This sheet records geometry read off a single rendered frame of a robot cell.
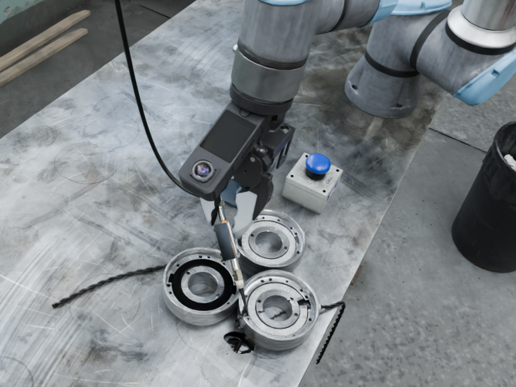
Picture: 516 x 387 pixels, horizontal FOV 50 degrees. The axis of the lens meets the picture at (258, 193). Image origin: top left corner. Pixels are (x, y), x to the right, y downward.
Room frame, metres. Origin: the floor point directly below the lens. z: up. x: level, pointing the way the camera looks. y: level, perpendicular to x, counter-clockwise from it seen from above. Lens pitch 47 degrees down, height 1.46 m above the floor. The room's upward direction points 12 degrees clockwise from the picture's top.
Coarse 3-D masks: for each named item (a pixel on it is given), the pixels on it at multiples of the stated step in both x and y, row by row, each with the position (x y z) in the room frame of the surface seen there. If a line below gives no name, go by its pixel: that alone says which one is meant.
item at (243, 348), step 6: (228, 336) 0.36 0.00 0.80; (234, 336) 0.36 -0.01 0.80; (240, 336) 0.36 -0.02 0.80; (246, 336) 0.37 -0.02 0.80; (228, 342) 0.35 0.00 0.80; (234, 342) 0.35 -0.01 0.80; (240, 342) 0.36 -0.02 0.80; (246, 342) 0.36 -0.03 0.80; (252, 342) 0.36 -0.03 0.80; (234, 348) 0.35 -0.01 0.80; (240, 348) 0.35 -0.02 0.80; (246, 348) 0.35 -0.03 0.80; (252, 348) 0.35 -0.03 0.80
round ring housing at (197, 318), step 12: (180, 252) 0.45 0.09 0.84; (192, 252) 0.46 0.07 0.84; (204, 252) 0.46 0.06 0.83; (216, 252) 0.46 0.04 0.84; (168, 264) 0.43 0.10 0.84; (180, 264) 0.44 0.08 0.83; (228, 264) 0.45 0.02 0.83; (168, 276) 0.41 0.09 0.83; (192, 276) 0.43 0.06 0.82; (204, 276) 0.43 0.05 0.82; (216, 276) 0.43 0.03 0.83; (168, 288) 0.40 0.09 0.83; (216, 288) 0.42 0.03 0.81; (168, 300) 0.38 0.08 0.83; (204, 300) 0.39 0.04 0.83; (228, 300) 0.40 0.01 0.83; (180, 312) 0.36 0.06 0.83; (192, 312) 0.36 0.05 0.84; (204, 312) 0.37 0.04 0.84; (216, 312) 0.37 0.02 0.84; (228, 312) 0.38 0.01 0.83; (192, 324) 0.37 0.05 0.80; (204, 324) 0.36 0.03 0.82
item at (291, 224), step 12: (264, 216) 0.55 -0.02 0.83; (276, 216) 0.56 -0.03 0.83; (288, 216) 0.55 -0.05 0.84; (264, 228) 0.53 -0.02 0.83; (276, 228) 0.53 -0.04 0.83; (288, 228) 0.54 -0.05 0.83; (300, 228) 0.53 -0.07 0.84; (240, 240) 0.51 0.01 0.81; (252, 240) 0.50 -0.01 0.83; (264, 240) 0.53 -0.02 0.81; (276, 240) 0.52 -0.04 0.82; (300, 240) 0.52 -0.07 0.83; (240, 252) 0.47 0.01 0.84; (264, 252) 0.49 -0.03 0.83; (276, 252) 0.49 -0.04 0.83; (300, 252) 0.50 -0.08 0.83; (240, 264) 0.47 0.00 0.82; (252, 264) 0.46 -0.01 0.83; (264, 264) 0.46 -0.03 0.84; (288, 264) 0.47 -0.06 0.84
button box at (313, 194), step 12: (300, 168) 0.65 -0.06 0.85; (336, 168) 0.67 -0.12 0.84; (288, 180) 0.63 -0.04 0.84; (300, 180) 0.63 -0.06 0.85; (312, 180) 0.63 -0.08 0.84; (324, 180) 0.64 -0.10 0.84; (336, 180) 0.65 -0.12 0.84; (288, 192) 0.63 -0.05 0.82; (300, 192) 0.62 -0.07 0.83; (312, 192) 0.61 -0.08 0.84; (324, 192) 0.61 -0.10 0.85; (300, 204) 0.62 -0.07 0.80; (312, 204) 0.61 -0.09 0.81; (324, 204) 0.61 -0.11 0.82
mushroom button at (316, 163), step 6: (312, 156) 0.66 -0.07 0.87; (318, 156) 0.66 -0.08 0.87; (324, 156) 0.66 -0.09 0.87; (306, 162) 0.64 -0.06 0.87; (312, 162) 0.64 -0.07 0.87; (318, 162) 0.64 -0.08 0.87; (324, 162) 0.65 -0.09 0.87; (312, 168) 0.63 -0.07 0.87; (318, 168) 0.63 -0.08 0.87; (324, 168) 0.64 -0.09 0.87
